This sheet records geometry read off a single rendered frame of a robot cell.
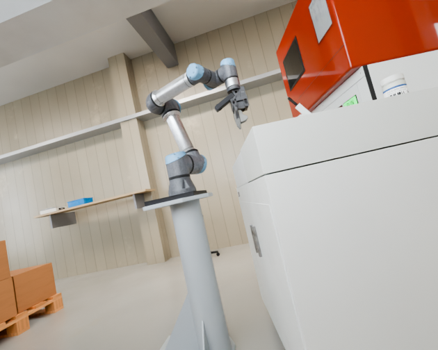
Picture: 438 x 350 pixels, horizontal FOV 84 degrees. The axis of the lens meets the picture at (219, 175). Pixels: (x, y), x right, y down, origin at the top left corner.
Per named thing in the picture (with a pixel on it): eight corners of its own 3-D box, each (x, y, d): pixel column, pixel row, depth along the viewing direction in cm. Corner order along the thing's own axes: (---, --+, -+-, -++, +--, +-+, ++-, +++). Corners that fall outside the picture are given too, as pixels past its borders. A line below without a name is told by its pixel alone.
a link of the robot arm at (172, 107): (182, 179, 140) (149, 103, 154) (199, 177, 152) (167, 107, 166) (195, 168, 134) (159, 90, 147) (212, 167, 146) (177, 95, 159)
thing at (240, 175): (250, 184, 161) (245, 164, 162) (268, 177, 106) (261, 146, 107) (236, 187, 160) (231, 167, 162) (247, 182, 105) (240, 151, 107)
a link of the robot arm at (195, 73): (135, 96, 144) (195, 55, 115) (150, 99, 153) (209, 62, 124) (138, 114, 143) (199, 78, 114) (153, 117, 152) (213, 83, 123)
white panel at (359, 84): (315, 170, 188) (302, 121, 192) (392, 149, 107) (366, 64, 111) (312, 171, 188) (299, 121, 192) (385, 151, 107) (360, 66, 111)
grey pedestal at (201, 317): (130, 397, 109) (98, 217, 117) (169, 337, 152) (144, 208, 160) (241, 389, 100) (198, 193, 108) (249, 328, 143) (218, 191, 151)
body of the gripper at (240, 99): (249, 106, 120) (244, 83, 121) (232, 110, 120) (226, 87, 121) (247, 112, 128) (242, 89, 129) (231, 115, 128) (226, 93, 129)
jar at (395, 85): (400, 105, 89) (393, 80, 90) (416, 96, 82) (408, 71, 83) (382, 109, 89) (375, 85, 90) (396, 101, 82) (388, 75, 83)
